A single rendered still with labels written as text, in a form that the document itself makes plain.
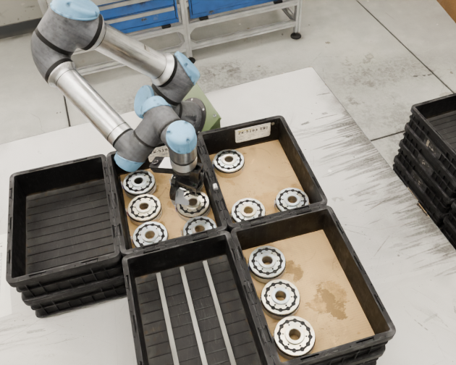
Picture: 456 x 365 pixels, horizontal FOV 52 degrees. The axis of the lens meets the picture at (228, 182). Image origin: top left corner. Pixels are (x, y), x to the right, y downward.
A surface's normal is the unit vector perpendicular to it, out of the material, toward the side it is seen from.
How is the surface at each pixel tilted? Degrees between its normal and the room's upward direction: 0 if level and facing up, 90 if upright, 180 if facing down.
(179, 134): 13
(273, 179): 0
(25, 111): 0
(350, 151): 0
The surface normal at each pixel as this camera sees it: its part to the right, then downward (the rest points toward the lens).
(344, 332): -0.04, -0.65
